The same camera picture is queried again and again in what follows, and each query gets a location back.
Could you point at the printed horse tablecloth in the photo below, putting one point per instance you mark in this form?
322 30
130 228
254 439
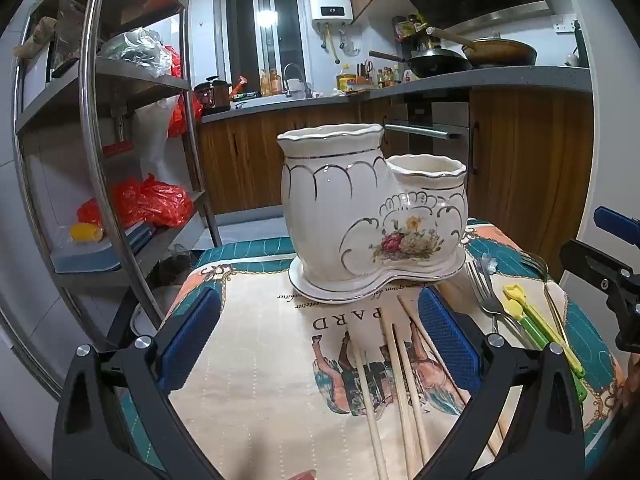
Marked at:
260 360

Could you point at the black wok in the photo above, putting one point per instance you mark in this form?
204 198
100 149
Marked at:
440 64

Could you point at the wooden chopstick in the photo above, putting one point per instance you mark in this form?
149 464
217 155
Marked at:
370 410
402 400
415 317
412 405

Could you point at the white ceramic drip tray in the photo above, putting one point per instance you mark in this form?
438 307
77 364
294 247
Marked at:
320 292

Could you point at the grey kitchen countertop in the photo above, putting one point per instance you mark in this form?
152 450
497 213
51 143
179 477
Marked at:
500 77

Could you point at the clear plastic bag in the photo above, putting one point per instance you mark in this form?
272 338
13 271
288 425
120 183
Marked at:
135 50

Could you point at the dark red rice cooker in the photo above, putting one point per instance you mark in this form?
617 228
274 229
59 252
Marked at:
212 96

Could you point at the person's left hand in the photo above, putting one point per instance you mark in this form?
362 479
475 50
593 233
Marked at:
302 475

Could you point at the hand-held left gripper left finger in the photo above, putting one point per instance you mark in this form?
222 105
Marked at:
190 340

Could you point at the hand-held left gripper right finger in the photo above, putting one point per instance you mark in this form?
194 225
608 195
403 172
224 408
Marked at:
450 340

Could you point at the steel faucet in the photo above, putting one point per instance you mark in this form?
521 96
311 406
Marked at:
295 72

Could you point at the yellow oil bottle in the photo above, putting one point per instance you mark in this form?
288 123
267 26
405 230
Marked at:
346 81

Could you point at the yellow object in plastic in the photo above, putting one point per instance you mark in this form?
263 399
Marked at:
86 232

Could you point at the red plastic bag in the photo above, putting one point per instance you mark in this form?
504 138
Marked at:
150 200
180 110

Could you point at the wall socket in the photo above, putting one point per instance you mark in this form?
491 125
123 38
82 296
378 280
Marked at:
563 24

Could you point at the brown frying pan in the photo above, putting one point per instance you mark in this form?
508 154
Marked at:
500 52

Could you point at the blue tray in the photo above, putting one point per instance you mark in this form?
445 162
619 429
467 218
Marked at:
100 255

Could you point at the window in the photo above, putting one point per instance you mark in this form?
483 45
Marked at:
265 35

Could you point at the metal shelf rack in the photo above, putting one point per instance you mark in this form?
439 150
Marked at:
97 160

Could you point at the white floral ceramic utensil holder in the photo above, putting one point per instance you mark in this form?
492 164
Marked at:
325 210

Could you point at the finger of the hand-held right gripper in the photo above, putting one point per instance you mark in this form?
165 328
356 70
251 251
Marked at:
615 222
595 265

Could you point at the yellow and green plastic utensil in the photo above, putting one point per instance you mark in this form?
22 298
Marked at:
515 292
515 311

